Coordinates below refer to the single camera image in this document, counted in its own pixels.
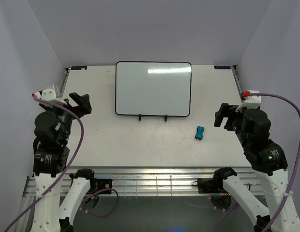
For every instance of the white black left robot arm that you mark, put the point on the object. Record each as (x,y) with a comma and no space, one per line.
(50,165)

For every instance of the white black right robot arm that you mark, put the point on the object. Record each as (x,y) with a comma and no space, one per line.
(268,161)

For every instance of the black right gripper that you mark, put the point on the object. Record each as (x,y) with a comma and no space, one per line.
(223,111)

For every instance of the blue label corner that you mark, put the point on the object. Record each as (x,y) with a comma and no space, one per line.
(222,67)
(78,67)

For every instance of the blue label right corner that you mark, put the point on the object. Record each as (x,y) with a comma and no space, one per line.
(222,67)

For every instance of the metal whiteboard stand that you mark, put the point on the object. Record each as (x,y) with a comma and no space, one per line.
(140,117)

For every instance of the white whiteboard black frame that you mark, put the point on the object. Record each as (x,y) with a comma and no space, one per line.
(153,88)

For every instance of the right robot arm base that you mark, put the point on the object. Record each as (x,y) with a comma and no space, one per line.
(221,199)

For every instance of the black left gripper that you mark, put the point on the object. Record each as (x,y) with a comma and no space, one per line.
(84,106)

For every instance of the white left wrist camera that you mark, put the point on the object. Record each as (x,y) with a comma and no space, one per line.
(48,95)

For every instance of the blue label left corner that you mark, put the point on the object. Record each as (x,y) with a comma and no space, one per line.
(78,67)

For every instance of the blue bone-shaped whiteboard eraser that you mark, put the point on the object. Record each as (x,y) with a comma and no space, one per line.
(199,132)

